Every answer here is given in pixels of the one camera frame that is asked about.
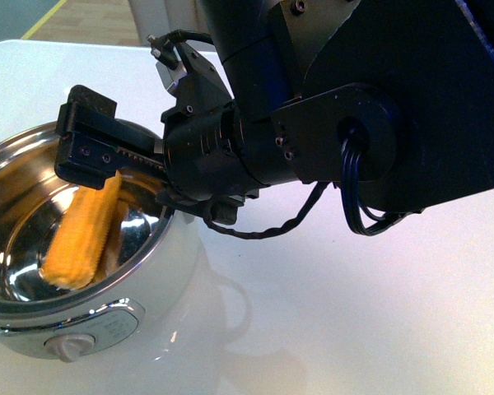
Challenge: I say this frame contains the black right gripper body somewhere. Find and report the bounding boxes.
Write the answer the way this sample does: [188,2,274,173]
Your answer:
[156,77,297,225]

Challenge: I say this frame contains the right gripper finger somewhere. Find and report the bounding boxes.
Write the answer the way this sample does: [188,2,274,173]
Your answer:
[54,102,163,189]
[68,85,160,153]

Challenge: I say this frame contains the yellow corn cob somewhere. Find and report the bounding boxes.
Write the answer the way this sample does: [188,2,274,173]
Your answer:
[40,172,122,290]

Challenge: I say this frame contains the white electric cooking pot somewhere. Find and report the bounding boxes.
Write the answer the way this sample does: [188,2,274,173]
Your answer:
[0,123,198,361]

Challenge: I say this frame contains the left beige upholstered chair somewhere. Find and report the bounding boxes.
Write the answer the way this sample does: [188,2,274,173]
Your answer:
[128,0,209,47]

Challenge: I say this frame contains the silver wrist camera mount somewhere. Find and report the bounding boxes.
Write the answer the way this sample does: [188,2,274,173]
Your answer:
[146,30,223,96]

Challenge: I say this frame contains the black twisted gripper cable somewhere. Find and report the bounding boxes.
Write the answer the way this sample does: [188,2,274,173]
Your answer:
[201,180,330,240]

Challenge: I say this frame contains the blue arm cable bundle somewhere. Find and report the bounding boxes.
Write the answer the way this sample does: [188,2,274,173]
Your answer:
[340,127,408,238]

